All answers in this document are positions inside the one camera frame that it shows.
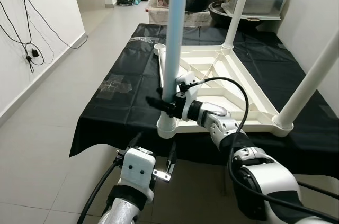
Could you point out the clear tape patch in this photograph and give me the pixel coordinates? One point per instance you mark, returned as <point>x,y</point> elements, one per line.
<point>114,86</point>

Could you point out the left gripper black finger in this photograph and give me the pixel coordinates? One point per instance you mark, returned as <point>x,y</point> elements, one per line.
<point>172,158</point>
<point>136,141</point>

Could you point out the grey cloth covered ledge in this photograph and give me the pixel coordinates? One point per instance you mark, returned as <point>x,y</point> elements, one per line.
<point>198,17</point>

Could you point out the black round basin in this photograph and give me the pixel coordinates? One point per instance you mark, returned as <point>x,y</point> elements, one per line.
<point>217,12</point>

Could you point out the white plastic children table top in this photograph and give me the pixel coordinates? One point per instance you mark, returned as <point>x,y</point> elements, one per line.
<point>228,65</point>

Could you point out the clear plastic storage box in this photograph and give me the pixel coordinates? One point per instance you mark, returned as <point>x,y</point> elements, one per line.
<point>270,1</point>

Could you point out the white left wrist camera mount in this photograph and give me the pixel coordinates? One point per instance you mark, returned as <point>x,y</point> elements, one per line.
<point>135,168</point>

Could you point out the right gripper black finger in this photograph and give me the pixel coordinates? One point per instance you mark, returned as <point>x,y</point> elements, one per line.
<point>156,103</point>

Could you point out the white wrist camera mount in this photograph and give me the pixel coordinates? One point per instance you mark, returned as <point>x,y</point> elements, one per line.
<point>185,82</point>
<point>135,168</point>

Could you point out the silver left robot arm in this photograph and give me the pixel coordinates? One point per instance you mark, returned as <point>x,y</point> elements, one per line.
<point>122,213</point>

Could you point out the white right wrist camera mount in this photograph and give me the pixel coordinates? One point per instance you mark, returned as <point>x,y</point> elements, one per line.
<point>185,82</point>

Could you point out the clear plastic wrap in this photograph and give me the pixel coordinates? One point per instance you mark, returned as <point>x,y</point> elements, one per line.
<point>151,37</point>

